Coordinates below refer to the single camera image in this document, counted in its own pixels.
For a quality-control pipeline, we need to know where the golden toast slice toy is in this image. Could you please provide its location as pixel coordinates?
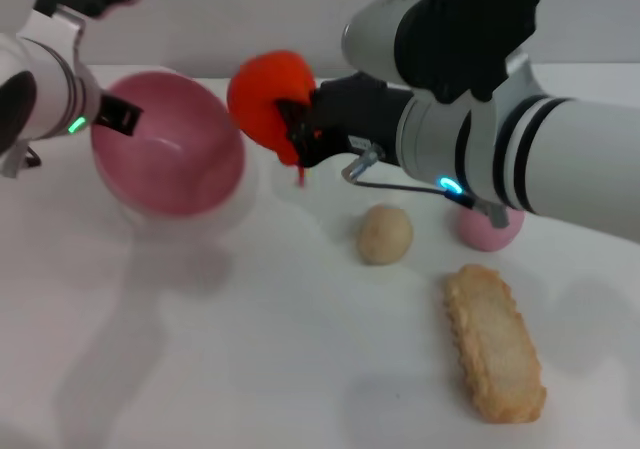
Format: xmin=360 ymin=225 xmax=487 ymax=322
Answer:
xmin=443 ymin=263 xmax=548 ymax=425

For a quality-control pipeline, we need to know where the pink plastic bowl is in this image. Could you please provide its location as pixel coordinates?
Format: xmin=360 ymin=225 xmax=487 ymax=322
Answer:
xmin=90 ymin=70 xmax=248 ymax=219

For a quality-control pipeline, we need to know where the orange toy fruit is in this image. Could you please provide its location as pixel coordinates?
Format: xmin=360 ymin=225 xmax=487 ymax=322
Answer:
xmin=226 ymin=49 xmax=317 ymax=189

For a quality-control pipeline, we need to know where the pink toy peach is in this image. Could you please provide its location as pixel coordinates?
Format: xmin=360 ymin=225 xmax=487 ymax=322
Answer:
xmin=457 ymin=205 xmax=526 ymax=253

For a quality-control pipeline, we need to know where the beige round toy bun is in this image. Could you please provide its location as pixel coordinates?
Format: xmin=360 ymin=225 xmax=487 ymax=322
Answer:
xmin=355 ymin=204 xmax=415 ymax=267

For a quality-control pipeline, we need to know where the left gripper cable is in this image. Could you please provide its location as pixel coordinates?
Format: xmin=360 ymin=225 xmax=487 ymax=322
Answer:
xmin=21 ymin=142 xmax=44 ymax=169

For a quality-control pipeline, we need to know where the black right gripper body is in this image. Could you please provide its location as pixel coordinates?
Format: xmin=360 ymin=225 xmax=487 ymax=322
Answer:
xmin=309 ymin=72 xmax=416 ymax=163

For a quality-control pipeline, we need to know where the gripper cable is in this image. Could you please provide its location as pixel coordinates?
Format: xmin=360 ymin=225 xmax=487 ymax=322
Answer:
xmin=341 ymin=147 xmax=510 ymax=229
xmin=21 ymin=142 xmax=44 ymax=169

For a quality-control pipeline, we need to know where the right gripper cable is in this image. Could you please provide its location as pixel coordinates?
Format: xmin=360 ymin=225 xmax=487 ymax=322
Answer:
xmin=341 ymin=147 xmax=510 ymax=229

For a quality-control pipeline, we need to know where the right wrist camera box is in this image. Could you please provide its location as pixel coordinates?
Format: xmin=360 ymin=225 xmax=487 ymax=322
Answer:
xmin=340 ymin=0 xmax=549 ymax=104

